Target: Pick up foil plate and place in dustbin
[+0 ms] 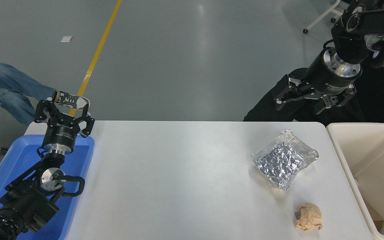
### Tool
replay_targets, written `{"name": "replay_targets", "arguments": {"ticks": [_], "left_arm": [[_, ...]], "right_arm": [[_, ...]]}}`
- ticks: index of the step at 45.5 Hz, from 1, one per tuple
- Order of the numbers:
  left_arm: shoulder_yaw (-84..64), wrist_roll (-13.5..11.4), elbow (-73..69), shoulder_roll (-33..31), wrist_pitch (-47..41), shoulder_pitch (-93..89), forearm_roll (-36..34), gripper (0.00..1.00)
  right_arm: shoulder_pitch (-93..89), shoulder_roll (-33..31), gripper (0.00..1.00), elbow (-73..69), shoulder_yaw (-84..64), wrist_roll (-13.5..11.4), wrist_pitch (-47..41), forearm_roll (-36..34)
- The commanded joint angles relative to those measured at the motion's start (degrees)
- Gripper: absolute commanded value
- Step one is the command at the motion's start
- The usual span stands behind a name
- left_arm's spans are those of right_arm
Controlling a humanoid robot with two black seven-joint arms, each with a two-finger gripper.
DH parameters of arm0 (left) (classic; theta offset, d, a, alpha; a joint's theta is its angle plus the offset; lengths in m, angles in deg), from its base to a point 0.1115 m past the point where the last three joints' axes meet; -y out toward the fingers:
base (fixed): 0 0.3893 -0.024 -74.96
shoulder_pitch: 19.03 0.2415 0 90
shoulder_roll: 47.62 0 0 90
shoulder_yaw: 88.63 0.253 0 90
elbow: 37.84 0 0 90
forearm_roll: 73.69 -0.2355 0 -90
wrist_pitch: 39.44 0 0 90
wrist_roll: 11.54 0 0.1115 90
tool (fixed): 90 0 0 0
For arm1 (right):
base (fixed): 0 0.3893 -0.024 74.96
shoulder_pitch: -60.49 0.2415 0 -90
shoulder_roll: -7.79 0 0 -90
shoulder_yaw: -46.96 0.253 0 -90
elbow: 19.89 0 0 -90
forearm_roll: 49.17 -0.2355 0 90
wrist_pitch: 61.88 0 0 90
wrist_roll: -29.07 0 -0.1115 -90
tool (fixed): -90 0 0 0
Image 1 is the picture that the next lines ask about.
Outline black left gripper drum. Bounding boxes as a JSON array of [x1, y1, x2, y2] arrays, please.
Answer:
[[43, 113, 82, 148]]

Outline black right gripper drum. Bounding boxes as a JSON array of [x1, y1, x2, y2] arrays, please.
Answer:
[[301, 50, 357, 98]]

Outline crinkled silver foil tray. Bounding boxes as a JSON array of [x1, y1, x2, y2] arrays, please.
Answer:
[[251, 129, 319, 190]]

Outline seated person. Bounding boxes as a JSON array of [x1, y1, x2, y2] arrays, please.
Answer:
[[0, 58, 91, 126]]

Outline blue plastic tray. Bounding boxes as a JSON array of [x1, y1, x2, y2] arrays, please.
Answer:
[[0, 134, 95, 240]]

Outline white wheeled chair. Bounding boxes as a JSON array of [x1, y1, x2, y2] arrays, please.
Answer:
[[303, 0, 351, 34]]

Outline large pale plastic bin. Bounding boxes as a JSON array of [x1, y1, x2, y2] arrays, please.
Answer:
[[326, 123, 384, 240]]

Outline crumpled tan paper ball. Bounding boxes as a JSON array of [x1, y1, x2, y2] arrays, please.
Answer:
[[295, 203, 323, 231]]

